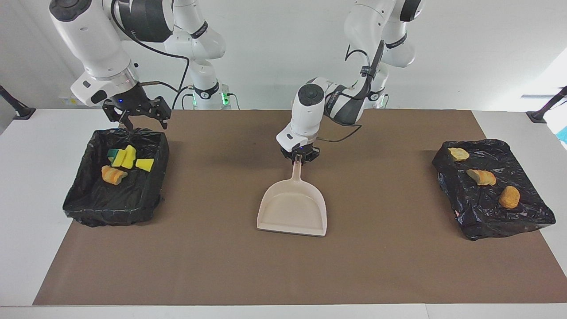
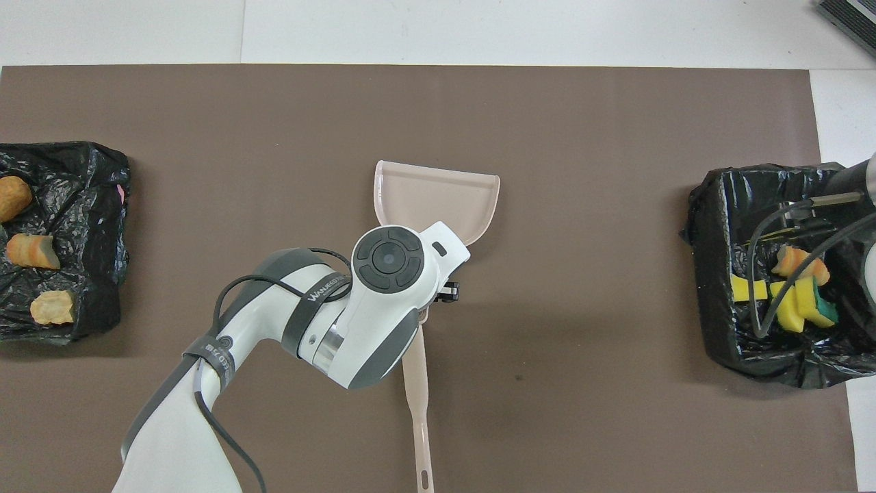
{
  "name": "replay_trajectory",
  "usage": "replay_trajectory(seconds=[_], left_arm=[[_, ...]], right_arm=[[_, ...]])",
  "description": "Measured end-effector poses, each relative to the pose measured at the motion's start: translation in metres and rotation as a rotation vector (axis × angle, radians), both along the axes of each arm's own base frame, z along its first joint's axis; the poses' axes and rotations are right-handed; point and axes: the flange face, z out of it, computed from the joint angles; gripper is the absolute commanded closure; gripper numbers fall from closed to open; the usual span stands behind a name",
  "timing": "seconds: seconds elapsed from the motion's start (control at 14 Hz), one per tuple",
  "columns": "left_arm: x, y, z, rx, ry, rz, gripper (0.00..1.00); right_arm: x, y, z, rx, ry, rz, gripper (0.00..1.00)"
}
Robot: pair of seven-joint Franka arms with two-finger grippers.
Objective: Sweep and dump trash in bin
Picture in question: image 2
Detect blocky pale yellow foam chunk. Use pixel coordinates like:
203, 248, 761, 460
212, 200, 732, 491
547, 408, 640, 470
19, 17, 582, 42
5, 233, 61, 270

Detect orange striped bread-shaped sponge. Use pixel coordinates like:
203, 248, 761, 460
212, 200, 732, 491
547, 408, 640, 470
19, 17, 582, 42
772, 245, 831, 287

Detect green yellow sponge piece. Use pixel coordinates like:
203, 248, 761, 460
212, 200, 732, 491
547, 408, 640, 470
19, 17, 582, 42
811, 284, 840, 328
770, 277, 819, 334
730, 274, 774, 302

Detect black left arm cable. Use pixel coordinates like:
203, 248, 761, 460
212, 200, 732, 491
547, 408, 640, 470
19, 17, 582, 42
194, 248, 353, 493

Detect black bag-lined bin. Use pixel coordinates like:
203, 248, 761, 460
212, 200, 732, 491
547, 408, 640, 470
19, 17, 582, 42
681, 162, 876, 390

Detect black bag bin pink mark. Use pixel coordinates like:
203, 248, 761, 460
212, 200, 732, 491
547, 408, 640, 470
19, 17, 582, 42
0, 141, 131, 345

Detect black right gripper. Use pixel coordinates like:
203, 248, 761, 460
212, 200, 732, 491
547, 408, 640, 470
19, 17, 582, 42
787, 192, 864, 223

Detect grey slatted device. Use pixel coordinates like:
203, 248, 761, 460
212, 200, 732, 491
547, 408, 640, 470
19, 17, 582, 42
816, 0, 876, 59

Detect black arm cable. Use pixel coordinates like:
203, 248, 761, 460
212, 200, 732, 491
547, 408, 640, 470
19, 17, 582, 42
194, 248, 353, 493
748, 202, 876, 338

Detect brown table mat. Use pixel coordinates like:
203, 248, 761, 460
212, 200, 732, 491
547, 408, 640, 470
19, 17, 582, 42
0, 64, 860, 493

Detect beige plastic dustpan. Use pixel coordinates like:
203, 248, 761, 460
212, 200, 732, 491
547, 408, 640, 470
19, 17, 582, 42
373, 160, 501, 324

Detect beige hand brush black bristles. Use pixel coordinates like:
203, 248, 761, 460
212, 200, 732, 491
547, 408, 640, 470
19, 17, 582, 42
402, 325, 435, 493

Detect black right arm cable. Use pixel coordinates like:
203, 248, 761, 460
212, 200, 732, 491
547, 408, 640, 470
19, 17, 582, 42
748, 202, 876, 338

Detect brown peanut-shaped sponge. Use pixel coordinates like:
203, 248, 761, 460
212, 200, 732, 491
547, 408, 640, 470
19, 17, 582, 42
0, 176, 34, 223

